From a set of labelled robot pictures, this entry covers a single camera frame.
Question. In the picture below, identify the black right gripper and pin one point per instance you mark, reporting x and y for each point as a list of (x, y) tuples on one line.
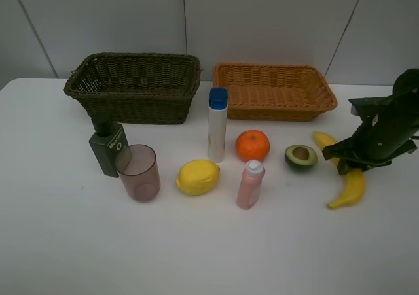
[(379, 139)]

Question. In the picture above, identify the yellow banana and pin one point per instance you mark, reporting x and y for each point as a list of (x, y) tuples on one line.
[(354, 187)]

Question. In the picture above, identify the halved avocado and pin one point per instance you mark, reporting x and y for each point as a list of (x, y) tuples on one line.
[(300, 157)]

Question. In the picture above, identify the orange tangerine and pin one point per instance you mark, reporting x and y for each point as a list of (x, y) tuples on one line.
[(252, 145)]

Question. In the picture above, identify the pink bottle white cap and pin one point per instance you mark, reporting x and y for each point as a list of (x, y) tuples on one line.
[(250, 184)]

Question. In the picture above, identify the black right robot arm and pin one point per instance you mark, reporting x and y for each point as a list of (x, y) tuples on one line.
[(405, 87)]

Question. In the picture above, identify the orange wicker basket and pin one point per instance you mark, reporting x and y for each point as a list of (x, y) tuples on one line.
[(274, 92)]

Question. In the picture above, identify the white bottle blue cap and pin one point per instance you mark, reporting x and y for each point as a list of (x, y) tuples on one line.
[(218, 108)]

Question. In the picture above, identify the yellow lemon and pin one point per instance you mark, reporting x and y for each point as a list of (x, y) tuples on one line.
[(198, 177)]

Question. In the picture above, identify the translucent pink plastic cup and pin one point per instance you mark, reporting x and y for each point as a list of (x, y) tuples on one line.
[(138, 170)]

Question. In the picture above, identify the dark brown wicker basket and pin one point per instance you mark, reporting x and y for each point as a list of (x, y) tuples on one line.
[(136, 88)]

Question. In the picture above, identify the dark green pump bottle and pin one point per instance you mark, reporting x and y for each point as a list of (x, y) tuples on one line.
[(108, 140)]

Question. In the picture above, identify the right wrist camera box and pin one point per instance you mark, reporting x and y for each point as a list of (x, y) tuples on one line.
[(364, 107)]

